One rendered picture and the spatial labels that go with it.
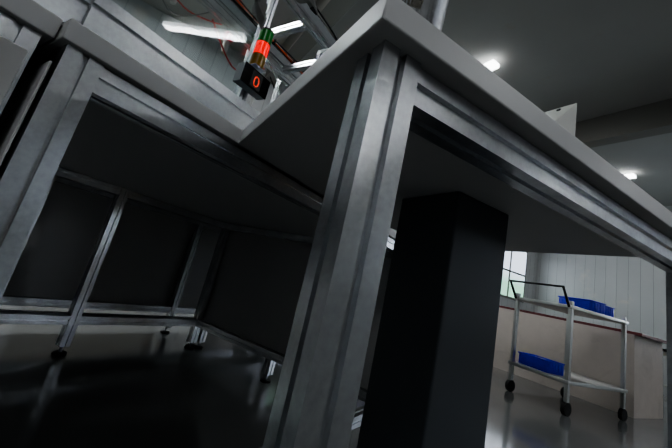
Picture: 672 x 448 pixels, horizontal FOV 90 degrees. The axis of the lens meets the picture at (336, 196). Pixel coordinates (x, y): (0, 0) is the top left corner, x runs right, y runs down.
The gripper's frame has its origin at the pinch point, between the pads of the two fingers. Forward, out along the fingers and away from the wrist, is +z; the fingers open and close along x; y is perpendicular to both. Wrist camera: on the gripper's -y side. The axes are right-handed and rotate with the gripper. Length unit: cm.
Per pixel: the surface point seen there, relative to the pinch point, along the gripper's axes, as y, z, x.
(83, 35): -17.5, -1.8, 41.0
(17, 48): -18, -2, 48
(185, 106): -12.1, 10.3, 32.1
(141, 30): -5.2, -3.7, 32.0
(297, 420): -57, 33, 42
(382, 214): -54, 24, 29
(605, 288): 192, 625, -646
